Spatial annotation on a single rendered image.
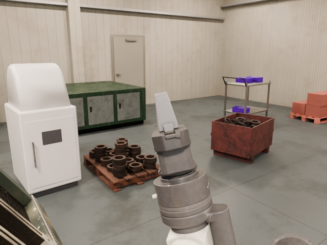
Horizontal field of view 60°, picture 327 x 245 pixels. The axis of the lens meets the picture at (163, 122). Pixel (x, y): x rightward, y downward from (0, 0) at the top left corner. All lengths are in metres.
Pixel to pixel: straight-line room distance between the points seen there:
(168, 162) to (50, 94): 3.25
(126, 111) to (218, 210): 6.07
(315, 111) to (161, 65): 4.79
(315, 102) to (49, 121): 6.11
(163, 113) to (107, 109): 5.83
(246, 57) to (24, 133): 8.47
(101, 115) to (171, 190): 5.83
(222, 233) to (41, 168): 3.29
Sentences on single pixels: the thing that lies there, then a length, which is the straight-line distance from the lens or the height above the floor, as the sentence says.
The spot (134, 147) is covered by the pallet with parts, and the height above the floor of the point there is 0.29.
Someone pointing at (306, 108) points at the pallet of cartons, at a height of 0.33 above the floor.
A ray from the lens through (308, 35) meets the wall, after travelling 9.44.
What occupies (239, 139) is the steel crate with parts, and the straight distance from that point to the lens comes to 4.52.
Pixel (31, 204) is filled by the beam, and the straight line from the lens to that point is 1.75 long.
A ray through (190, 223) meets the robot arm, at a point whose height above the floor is 1.46.
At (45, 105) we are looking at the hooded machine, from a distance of 3.58.
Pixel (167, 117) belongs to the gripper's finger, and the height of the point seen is 1.61.
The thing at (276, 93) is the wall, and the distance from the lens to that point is 9.94.
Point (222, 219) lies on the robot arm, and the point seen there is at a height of 1.46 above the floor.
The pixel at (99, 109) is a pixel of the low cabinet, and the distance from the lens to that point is 6.19.
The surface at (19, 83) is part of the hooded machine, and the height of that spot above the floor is 1.35.
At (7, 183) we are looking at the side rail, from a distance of 1.73.
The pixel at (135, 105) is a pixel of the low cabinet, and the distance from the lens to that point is 6.58.
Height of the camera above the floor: 1.71
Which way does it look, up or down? 14 degrees down
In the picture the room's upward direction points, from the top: straight up
